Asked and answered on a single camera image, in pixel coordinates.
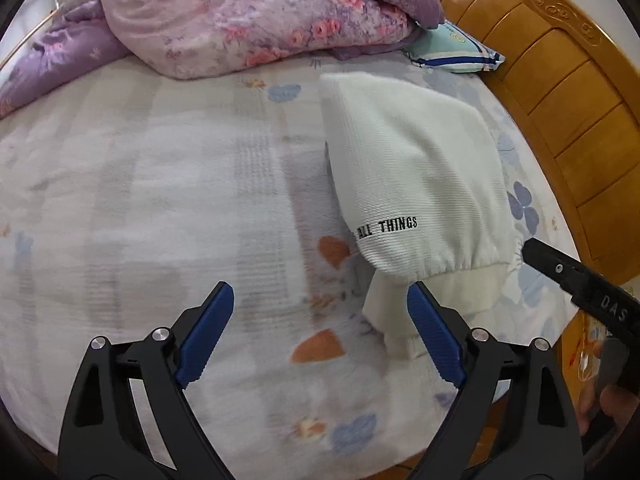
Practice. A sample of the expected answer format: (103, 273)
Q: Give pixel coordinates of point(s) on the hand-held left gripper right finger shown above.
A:
(435, 340)

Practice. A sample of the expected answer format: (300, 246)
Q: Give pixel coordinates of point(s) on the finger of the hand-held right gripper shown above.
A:
(550, 262)

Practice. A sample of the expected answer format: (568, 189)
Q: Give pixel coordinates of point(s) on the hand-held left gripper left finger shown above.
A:
(205, 340)

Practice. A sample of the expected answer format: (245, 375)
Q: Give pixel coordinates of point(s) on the white jacket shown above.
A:
(425, 160)

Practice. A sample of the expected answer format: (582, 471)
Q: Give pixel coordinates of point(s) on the person's right hand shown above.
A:
(620, 402)

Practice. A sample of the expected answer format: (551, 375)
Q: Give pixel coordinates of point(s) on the bed with printed sheet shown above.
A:
(150, 210)

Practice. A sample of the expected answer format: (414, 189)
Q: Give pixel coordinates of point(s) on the wooden headboard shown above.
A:
(575, 110)

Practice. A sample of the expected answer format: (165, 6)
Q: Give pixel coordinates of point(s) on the teal pillow with blue stripes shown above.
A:
(450, 47)

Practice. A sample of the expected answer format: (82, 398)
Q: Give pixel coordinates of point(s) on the purple floral quilt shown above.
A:
(250, 20)

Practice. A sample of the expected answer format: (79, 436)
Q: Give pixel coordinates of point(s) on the wooden barre rail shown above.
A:
(30, 36)

